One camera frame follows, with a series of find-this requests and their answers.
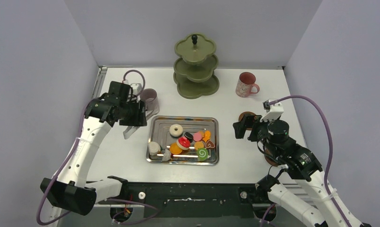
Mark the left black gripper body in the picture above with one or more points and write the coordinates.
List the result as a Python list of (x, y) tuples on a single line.
[(133, 114)]

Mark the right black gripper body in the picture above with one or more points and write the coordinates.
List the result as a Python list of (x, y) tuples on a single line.
[(251, 129)]

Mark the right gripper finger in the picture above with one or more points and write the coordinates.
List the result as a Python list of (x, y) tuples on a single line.
[(250, 119), (239, 129)]

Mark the pink macaron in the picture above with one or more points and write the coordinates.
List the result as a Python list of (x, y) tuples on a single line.
[(197, 136)]

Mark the white ring donut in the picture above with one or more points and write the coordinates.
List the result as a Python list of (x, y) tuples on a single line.
[(176, 130)]

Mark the black sandwich cookie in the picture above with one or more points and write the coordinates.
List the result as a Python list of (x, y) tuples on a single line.
[(188, 136)]

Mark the chocolate white half cake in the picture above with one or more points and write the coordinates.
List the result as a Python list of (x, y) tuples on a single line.
[(166, 155)]

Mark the metal serving tongs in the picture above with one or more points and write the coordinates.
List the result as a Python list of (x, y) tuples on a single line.
[(130, 130)]

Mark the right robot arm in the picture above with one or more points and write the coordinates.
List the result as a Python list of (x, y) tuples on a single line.
[(303, 167)]

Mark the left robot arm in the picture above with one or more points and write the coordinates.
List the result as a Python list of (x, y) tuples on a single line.
[(68, 189)]

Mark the brown wooden coaster far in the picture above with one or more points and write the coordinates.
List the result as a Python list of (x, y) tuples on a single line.
[(241, 119)]

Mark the brown wooden coaster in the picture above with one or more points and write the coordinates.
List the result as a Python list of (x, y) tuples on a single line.
[(241, 119), (271, 160)]

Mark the grey purple mug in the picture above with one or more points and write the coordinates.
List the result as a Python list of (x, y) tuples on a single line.
[(149, 96)]

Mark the brown wooden coaster near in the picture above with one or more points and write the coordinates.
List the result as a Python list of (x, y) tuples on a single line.
[(271, 160)]

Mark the stainless steel tray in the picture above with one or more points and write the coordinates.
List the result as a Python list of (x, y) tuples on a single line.
[(159, 132)]

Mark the orange fish cake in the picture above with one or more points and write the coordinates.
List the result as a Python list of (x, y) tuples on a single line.
[(207, 136)]

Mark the brown heart cookie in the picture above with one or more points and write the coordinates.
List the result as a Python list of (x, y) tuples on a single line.
[(210, 144)]

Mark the pink floral mug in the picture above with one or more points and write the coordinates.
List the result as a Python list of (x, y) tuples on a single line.
[(246, 85)]

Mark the white swiss roll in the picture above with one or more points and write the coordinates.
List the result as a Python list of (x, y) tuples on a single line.
[(153, 148)]

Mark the round tan biscuit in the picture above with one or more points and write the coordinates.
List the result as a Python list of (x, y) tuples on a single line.
[(198, 145)]

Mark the green swiss roll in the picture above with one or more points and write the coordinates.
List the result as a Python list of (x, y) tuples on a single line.
[(203, 154)]

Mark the orange round cake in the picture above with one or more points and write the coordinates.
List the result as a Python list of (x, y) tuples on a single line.
[(175, 149)]

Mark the red frosted donut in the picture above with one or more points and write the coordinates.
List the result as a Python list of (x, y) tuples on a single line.
[(183, 143)]

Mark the green three-tier serving stand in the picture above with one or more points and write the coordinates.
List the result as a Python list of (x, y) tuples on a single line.
[(194, 69)]

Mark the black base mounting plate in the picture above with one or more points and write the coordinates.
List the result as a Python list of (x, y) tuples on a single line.
[(199, 200)]

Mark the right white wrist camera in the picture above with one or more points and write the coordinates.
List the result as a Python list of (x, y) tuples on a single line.
[(274, 110)]

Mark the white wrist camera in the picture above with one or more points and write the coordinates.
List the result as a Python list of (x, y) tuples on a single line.
[(136, 89), (274, 110)]

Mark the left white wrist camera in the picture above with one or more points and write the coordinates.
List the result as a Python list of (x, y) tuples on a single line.
[(136, 89)]

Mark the aluminium rail left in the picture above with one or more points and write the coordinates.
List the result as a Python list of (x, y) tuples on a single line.
[(99, 80)]

